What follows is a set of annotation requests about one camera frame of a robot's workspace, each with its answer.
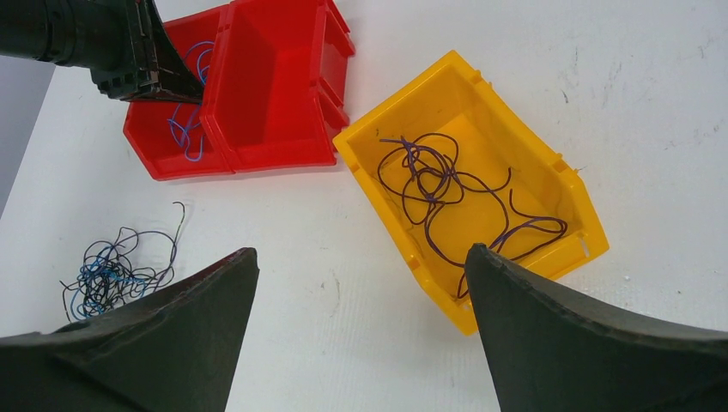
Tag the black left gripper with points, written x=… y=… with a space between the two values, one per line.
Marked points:
x=97 y=35

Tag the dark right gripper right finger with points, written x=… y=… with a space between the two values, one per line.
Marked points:
x=552 y=348

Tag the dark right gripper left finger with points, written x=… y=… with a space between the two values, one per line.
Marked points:
x=173 y=350

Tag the left red plastic bin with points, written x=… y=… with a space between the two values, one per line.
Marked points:
x=169 y=138

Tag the red plastic bin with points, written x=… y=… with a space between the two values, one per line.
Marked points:
x=169 y=138
x=275 y=97

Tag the right red plastic bin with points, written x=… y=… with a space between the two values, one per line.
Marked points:
x=275 y=97

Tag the yellow plastic bin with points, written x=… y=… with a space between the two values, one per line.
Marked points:
x=446 y=164

